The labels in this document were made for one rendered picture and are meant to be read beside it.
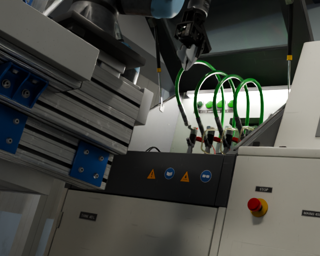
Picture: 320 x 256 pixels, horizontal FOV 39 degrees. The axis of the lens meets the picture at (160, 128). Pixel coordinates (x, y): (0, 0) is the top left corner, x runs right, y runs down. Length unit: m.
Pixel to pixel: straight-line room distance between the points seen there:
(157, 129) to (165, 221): 0.78
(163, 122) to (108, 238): 0.79
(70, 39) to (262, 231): 0.72
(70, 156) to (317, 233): 0.63
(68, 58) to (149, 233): 0.75
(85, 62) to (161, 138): 1.30
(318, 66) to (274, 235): 0.76
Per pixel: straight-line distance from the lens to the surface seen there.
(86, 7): 1.11
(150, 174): 1.52
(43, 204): 5.91
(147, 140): 2.07
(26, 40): 0.83
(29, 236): 5.86
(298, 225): 1.25
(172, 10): 1.12
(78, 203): 1.70
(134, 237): 1.49
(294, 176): 1.28
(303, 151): 1.30
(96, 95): 1.05
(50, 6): 1.80
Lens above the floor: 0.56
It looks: 17 degrees up
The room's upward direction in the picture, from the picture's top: 14 degrees clockwise
